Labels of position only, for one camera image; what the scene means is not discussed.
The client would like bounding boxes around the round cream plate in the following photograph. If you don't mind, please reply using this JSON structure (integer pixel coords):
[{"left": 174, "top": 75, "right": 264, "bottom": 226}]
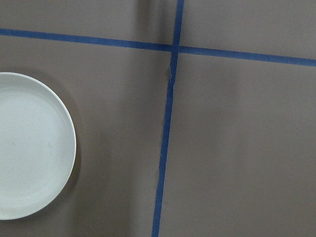
[{"left": 0, "top": 72, "right": 77, "bottom": 220}]

